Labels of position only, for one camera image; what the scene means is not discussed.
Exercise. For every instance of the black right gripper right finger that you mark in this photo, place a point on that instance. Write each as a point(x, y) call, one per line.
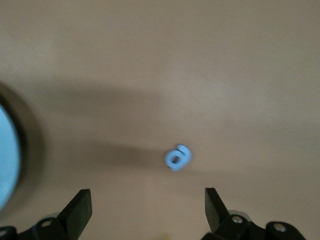
point(216, 212)

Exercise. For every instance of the blue foam letter Q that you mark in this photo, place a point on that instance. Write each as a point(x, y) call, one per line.
point(185, 155)

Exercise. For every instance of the blue plate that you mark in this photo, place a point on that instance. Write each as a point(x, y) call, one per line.
point(7, 155)

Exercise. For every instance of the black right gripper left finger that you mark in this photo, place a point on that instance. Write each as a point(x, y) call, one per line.
point(77, 212)

